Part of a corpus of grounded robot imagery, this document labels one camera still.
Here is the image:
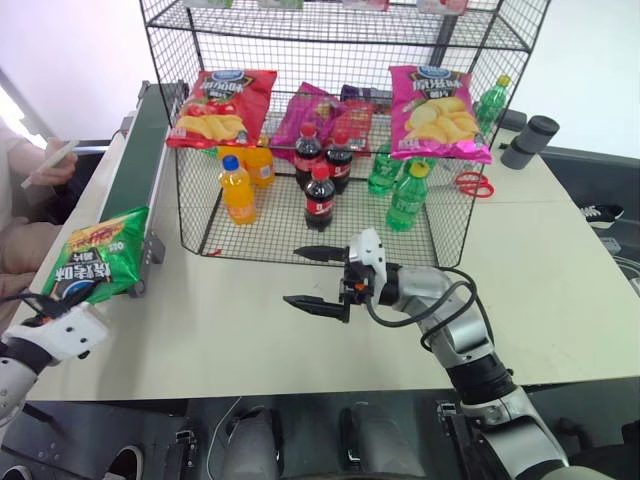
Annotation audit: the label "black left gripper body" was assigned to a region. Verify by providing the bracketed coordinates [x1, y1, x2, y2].
[25, 298, 65, 322]

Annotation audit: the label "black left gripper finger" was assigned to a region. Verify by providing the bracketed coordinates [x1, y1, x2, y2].
[55, 288, 94, 315]

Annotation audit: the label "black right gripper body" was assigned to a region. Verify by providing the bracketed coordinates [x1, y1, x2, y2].
[338, 259, 382, 308]

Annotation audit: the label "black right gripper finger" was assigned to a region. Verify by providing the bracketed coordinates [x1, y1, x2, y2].
[282, 295, 350, 325]
[293, 245, 351, 263]

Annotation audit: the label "green potato chips bag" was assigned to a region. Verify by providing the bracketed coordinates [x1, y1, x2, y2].
[40, 205, 151, 304]

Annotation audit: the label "green conveyor belt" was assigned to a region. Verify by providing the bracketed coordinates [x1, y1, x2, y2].
[97, 79, 192, 300]

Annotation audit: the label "bystander hand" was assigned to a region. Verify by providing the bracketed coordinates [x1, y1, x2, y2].
[28, 147, 80, 192]

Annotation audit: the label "cola bottle red cap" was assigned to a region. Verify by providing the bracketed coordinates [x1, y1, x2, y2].
[303, 163, 338, 233]
[293, 122, 327, 192]
[324, 131, 354, 196]

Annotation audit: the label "bystander light clothing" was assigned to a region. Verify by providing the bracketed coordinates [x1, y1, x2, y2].
[0, 119, 66, 321]

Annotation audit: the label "green soda bottle yellow cap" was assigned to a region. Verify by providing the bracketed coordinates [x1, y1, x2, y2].
[385, 161, 433, 233]
[473, 74, 513, 137]
[368, 142, 402, 198]

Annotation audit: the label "orange soda bottle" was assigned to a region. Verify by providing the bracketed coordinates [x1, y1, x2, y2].
[219, 155, 258, 227]
[216, 144, 276, 189]

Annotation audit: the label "small red snack bag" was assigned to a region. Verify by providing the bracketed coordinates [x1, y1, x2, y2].
[329, 99, 376, 159]

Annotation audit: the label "magenta snack bag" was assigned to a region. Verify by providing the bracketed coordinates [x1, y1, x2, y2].
[271, 82, 347, 162]

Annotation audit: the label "white smartphone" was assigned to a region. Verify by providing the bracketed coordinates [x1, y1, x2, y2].
[20, 139, 81, 190]

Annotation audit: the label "red scissors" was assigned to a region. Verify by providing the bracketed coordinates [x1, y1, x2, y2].
[455, 170, 497, 200]

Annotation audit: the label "dark purple snack bag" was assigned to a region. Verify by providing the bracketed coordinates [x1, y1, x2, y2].
[341, 83, 394, 102]

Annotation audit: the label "red potato chips bag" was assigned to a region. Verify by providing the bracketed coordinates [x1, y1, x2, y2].
[165, 68, 278, 150]

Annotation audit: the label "pink potato chips bag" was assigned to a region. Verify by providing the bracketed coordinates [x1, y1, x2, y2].
[388, 64, 494, 164]

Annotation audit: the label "grey black cylinder flask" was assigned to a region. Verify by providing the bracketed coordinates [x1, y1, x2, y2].
[500, 115, 561, 170]

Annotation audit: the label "black white sneaker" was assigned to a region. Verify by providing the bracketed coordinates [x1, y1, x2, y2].
[578, 203, 627, 230]

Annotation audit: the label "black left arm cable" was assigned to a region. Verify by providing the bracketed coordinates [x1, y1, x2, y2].
[0, 293, 55, 321]

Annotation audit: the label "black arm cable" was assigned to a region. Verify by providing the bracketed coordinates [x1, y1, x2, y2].
[0, 293, 55, 321]
[365, 268, 480, 352]

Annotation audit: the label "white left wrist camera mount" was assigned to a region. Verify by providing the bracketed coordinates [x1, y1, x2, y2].
[18, 301, 110, 367]

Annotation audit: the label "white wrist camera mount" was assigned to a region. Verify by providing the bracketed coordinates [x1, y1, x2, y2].
[18, 301, 110, 367]
[346, 227, 389, 295]

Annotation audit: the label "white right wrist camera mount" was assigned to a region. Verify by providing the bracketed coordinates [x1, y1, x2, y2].
[346, 227, 389, 295]

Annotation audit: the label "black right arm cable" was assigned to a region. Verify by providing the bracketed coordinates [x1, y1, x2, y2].
[365, 268, 480, 352]

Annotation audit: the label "thin white cable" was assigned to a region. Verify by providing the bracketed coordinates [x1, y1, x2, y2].
[208, 396, 243, 454]

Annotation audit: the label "black wire shelf rack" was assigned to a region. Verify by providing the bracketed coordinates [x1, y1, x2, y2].
[138, 0, 552, 270]

